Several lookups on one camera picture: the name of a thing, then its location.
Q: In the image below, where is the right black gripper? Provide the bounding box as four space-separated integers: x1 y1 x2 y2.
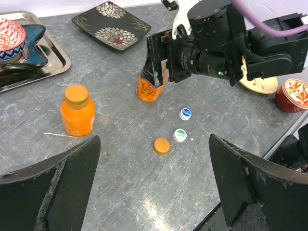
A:
141 30 193 87

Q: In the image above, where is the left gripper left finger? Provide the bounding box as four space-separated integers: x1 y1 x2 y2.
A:
0 136 101 231

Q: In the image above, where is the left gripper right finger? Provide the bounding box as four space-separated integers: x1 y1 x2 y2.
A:
209 134 308 231

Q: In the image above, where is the orange juice bottle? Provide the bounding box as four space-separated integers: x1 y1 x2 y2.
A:
60 84 96 137
136 60 167 103

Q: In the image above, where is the blue white bottle cap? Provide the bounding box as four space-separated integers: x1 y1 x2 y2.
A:
179 108 192 121

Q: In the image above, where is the green white bottle cap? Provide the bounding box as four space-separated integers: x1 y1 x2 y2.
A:
173 129 187 142

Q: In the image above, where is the orange bottle cap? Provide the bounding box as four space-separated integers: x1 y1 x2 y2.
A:
153 137 170 154

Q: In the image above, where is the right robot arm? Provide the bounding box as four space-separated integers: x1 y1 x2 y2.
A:
140 0 308 87

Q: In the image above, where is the black floral rectangular plate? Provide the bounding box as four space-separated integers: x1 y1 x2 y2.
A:
72 1 151 51

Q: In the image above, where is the metal tray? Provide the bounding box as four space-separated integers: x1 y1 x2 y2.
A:
0 11 71 92

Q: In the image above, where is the red white patterned bowl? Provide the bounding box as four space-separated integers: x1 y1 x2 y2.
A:
275 78 308 113

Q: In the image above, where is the beige bird plate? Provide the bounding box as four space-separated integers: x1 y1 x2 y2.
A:
239 56 279 95

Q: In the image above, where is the blue star-shaped dish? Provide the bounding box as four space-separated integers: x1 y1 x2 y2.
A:
0 24 48 72

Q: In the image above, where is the orange patterned bowl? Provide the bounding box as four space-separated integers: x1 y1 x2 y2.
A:
0 18 26 61

